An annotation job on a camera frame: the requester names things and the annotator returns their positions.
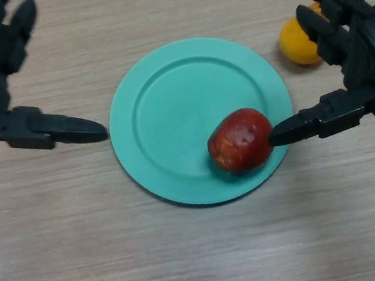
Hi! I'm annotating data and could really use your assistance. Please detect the green round plate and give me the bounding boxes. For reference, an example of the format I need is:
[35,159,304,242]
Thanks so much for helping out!
[101,30,302,216]

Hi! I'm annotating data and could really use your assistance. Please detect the red apple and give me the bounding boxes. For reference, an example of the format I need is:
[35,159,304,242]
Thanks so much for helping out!
[203,105,277,178]

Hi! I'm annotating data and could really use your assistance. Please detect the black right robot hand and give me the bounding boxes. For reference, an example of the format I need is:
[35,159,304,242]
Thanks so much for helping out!
[255,0,375,147]

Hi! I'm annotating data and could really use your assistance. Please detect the yellow pear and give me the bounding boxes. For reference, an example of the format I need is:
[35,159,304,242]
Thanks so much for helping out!
[276,0,333,68]

